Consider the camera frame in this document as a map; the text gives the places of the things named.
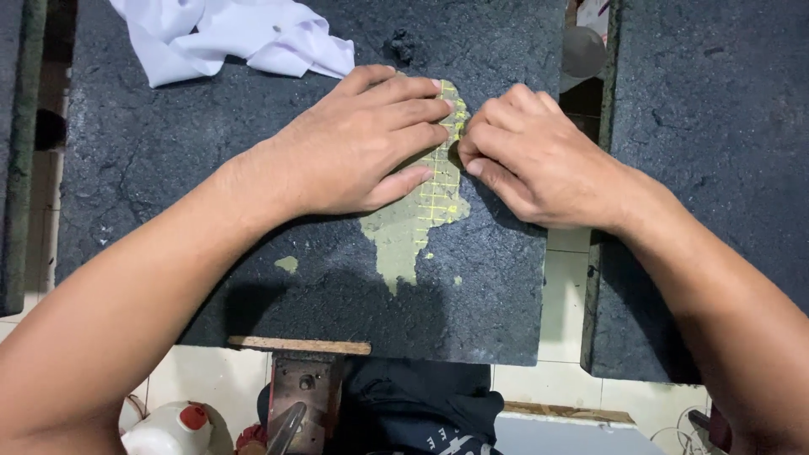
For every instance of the person's left hand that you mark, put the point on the person's left hand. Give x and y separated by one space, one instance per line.
354 148

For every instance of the person's right hand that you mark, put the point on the person's right hand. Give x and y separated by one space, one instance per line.
543 164

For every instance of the clear ruler with yellow grid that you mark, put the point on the clear ruler with yellow grid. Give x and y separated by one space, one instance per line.
442 189

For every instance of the white round cup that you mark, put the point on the white round cup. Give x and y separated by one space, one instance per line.
581 54

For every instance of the dark worn printing board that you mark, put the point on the dark worn printing board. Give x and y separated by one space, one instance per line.
16 158
714 114
189 145

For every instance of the white cloth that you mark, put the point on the white cloth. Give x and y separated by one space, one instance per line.
227 38

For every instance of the wooden strip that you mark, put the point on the wooden strip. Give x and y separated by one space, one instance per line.
297 345

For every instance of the wooden slat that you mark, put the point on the wooden slat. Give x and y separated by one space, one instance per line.
569 413

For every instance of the person's dark clothing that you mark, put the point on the person's dark clothing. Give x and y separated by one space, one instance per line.
411 404

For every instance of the white panel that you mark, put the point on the white panel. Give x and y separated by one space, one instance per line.
569 437

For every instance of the red round object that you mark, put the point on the red round object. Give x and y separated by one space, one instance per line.
251 439

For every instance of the white bottle with red cap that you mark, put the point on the white bottle with red cap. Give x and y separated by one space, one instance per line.
167 433

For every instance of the rusty metal bracket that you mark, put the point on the rusty metal bracket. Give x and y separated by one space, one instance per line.
306 385

